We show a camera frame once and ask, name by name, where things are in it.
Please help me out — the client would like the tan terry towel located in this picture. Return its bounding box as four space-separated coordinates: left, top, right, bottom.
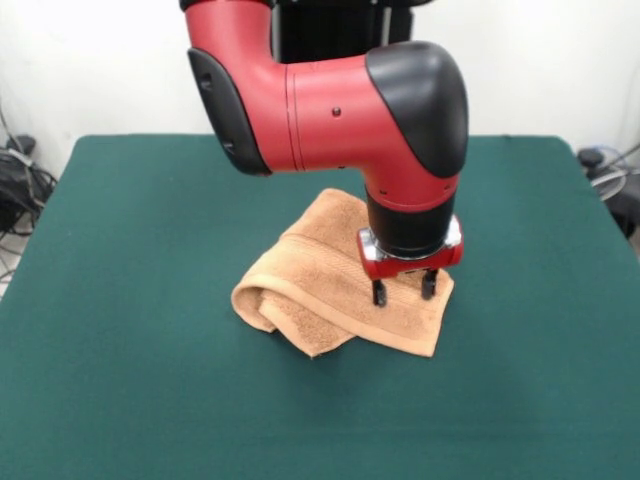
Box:
230 188 456 360

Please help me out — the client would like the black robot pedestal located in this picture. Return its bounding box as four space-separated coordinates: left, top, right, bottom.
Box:
269 0 416 64

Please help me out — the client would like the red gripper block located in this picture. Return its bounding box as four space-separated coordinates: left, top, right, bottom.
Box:
357 219 465 307

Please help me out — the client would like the dark green table cloth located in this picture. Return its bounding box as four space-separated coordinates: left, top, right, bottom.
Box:
0 133 640 480

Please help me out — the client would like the black cable tangle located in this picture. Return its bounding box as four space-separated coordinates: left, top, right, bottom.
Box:
0 99 59 281

